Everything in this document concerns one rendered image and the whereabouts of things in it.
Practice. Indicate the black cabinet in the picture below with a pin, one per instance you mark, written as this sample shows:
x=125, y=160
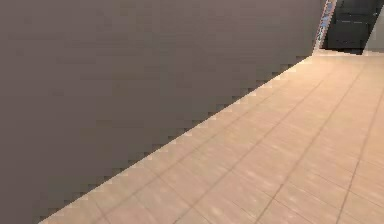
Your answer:
x=351, y=26

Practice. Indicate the framed blue wall picture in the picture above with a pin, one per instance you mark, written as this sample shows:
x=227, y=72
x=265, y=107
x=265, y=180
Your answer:
x=325, y=23

